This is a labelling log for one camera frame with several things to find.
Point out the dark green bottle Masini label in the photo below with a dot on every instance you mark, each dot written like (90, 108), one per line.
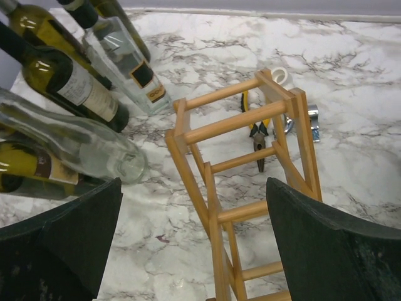
(109, 8)

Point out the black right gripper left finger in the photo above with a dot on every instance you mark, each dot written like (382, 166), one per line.
(61, 253)

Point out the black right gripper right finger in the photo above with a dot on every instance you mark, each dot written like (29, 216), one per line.
(328, 254)

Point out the square clear liquor bottle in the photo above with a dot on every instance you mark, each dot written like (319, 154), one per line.
(113, 52)

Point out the green wine bottle cream label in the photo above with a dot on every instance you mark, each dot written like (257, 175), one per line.
(65, 82)

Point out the round clear glass bottle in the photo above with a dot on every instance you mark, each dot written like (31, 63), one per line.
(84, 145)

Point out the silver metal clamp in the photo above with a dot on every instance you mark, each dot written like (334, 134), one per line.
(313, 113)

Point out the green bottle Primitivo label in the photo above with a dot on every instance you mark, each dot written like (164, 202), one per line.
(37, 26)

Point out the yellow handled pliers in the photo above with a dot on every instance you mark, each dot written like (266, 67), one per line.
(257, 132)

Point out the wooden wine rack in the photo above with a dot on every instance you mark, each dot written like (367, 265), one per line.
(224, 177)

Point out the olive wine bottle brown label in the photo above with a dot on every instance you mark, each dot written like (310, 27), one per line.
(28, 169)

